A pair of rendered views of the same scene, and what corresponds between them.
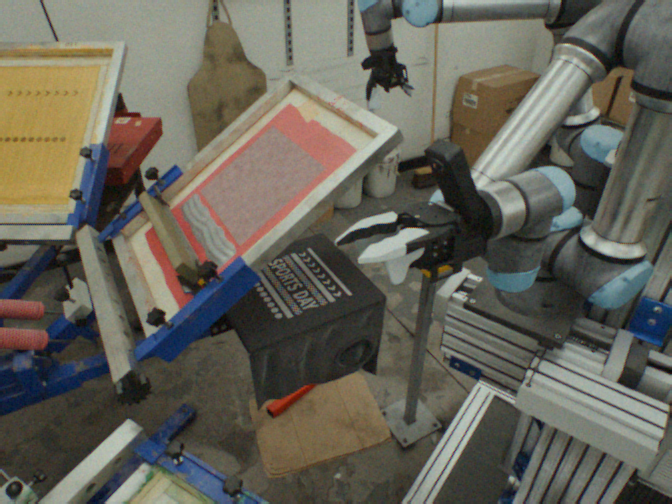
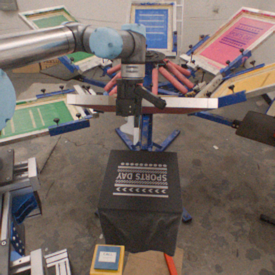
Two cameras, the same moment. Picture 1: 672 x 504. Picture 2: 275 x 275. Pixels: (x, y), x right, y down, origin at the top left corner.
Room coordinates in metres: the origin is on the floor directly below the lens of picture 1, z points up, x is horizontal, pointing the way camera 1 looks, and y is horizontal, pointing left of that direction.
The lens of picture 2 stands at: (1.85, -0.74, 1.99)
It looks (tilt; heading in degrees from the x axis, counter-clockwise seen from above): 36 degrees down; 123
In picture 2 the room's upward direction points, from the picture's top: straight up
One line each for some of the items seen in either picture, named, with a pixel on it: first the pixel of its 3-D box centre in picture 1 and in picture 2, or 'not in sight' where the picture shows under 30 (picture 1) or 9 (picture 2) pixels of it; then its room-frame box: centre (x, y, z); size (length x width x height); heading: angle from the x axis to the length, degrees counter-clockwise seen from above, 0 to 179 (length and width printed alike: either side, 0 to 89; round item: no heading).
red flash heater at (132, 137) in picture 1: (98, 147); not in sight; (2.17, 1.11, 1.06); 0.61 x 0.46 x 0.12; 0
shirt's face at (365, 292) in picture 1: (290, 283); (141, 176); (1.30, 0.15, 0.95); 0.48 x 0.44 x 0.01; 120
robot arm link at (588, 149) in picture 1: (598, 154); not in sight; (1.29, -0.74, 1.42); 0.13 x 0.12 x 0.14; 0
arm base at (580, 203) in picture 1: (587, 192); not in sight; (1.28, -0.74, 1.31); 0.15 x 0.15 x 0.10
